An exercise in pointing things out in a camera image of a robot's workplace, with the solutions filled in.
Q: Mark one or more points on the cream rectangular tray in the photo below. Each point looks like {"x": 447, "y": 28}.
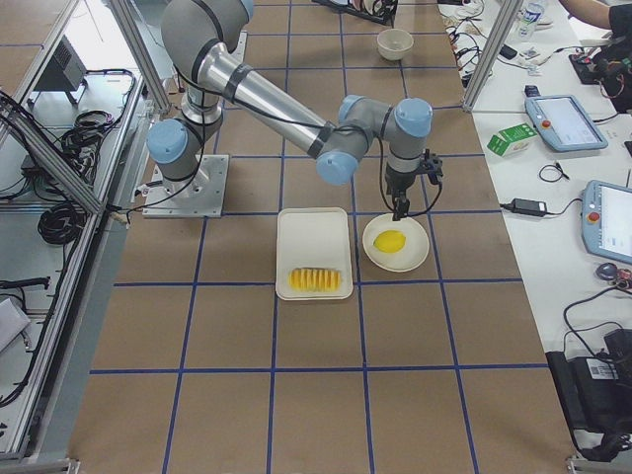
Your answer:
{"x": 316, "y": 237}

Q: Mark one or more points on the far blue teach pendant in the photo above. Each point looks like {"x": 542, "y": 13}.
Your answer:
{"x": 563, "y": 123}

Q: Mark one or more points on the black power adapter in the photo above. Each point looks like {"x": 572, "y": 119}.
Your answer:
{"x": 529, "y": 207}

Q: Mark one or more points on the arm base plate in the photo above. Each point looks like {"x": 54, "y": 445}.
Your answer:
{"x": 201, "y": 196}
{"x": 237, "y": 45}

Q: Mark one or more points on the near blue teach pendant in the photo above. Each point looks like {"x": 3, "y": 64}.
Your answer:
{"x": 606, "y": 220}

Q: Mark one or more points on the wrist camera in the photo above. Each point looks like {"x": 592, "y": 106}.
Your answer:
{"x": 431, "y": 166}

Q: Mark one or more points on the blue teach pendant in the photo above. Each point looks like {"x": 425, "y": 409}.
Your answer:
{"x": 563, "y": 123}
{"x": 606, "y": 220}

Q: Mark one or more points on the aluminium frame post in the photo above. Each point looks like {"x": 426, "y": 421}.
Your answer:
{"x": 496, "y": 39}

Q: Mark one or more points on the black dish rack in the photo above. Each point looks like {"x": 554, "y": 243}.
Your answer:
{"x": 381, "y": 12}

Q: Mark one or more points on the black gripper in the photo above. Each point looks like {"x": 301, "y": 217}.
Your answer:
{"x": 399, "y": 184}

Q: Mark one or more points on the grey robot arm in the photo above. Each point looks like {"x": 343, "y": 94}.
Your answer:
{"x": 200, "y": 38}

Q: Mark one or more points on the cream ceramic bowl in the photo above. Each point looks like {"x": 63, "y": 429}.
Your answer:
{"x": 394, "y": 44}

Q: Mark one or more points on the cream round plate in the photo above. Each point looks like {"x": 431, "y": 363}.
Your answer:
{"x": 414, "y": 253}

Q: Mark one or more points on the green white carton box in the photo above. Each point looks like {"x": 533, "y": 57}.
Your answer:
{"x": 509, "y": 141}

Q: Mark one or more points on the sliced yellow mango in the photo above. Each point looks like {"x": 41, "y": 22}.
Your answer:
{"x": 315, "y": 279}

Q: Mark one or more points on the yellow lemon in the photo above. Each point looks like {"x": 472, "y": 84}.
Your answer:
{"x": 390, "y": 241}

